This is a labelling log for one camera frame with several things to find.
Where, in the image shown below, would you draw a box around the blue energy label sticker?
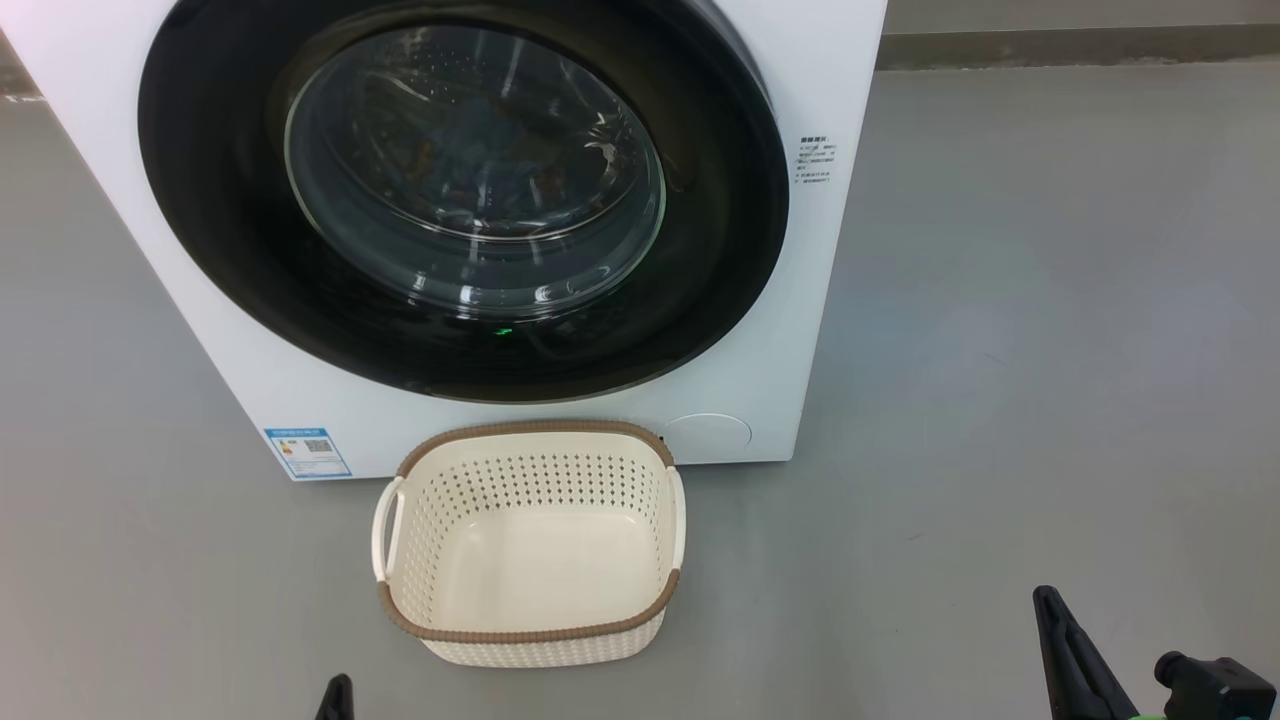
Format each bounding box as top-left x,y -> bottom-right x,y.
264,427 -> 353,480

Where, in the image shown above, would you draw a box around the printed warning text label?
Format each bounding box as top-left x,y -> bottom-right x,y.
796,134 -> 838,187

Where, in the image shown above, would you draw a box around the round white filter cover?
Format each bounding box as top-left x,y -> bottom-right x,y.
664,412 -> 753,464

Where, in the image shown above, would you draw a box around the cream perforated plastic laundry basket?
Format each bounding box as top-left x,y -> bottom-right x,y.
371,419 -> 687,668

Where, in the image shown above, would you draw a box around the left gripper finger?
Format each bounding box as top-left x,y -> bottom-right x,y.
314,673 -> 354,720

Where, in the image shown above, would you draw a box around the blue bear-print trousers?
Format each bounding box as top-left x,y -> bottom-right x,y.
420,95 -> 571,221

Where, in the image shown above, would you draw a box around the black round glass machine door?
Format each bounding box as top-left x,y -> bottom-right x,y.
137,0 -> 791,405

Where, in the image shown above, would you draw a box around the white front-load washing machine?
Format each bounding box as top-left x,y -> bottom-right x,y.
0,0 -> 889,483

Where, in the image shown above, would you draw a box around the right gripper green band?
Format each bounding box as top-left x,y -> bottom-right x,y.
1032,585 -> 1279,720

